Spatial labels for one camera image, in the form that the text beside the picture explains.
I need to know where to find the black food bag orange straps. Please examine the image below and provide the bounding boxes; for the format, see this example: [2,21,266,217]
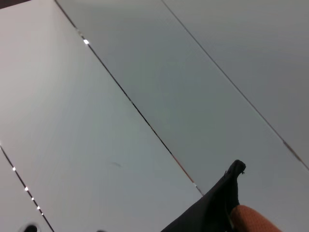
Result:
[160,159,288,232]

